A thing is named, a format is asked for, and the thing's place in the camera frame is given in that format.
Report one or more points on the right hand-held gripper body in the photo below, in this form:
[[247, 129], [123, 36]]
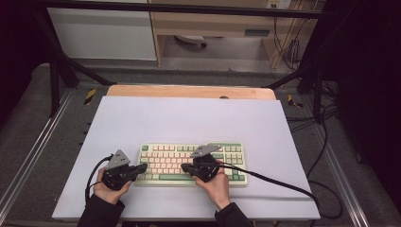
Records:
[[206, 168]]

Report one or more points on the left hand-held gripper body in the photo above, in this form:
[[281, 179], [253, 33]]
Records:
[[118, 162]]

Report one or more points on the green and cream keyboard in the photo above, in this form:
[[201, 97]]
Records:
[[164, 151]]

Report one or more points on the person's right hand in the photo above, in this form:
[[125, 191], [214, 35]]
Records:
[[219, 192]]

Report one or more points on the person's left hand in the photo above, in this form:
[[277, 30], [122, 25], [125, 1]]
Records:
[[108, 195]]

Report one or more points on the yellow and black tape strip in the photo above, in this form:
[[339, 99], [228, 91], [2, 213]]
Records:
[[293, 101], [90, 96]]

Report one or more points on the wooden table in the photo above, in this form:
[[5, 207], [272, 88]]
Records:
[[189, 92]]

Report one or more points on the black metal stand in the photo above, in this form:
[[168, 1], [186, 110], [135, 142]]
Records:
[[317, 91], [55, 82]]

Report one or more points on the office chair base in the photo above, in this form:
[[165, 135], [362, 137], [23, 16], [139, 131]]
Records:
[[190, 39]]

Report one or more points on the white cabinet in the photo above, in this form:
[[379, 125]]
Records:
[[101, 31]]

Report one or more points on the light wooden desk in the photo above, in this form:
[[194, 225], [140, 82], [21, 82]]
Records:
[[205, 23]]

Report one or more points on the aluminium rail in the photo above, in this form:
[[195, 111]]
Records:
[[343, 176], [38, 148]]

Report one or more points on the black frame crossbar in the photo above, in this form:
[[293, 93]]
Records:
[[189, 8]]

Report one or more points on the white wall socket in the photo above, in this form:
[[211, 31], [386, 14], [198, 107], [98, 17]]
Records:
[[279, 3]]

